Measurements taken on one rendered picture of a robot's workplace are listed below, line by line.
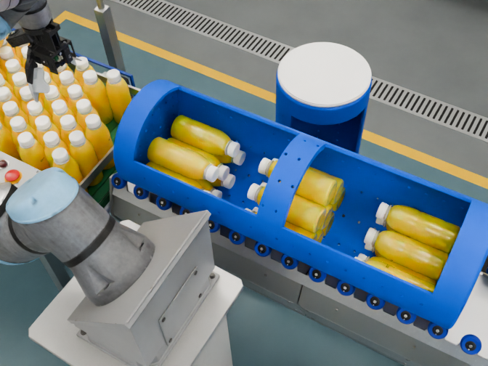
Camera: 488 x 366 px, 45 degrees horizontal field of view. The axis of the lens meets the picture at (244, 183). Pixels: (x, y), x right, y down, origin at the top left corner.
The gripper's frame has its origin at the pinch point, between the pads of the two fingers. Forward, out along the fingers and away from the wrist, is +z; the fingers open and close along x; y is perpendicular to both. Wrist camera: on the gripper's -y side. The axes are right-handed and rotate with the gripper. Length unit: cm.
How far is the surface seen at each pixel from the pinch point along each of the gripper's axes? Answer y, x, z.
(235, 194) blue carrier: 48, 7, 26
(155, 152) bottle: 30.6, -1.6, 8.7
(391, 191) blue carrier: 85, 19, 15
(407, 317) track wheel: 100, -5, 25
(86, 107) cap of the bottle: 1.4, 5.8, 13.3
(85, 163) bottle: 8.1, -6.1, 21.3
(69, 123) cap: 1.1, -1.1, 13.2
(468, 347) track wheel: 114, -6, 26
